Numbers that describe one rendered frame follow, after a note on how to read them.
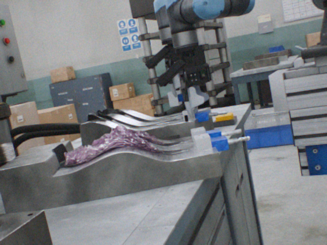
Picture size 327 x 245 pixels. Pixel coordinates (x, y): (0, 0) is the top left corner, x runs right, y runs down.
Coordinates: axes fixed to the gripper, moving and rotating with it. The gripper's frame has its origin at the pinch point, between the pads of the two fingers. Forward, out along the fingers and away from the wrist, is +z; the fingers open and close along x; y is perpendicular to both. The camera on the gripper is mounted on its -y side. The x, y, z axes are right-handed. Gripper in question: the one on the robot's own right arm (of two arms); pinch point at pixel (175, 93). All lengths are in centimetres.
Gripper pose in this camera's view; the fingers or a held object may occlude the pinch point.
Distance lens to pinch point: 159.7
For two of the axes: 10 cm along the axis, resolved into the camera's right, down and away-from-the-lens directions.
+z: 2.0, 9.7, 1.4
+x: 2.9, -1.9, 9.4
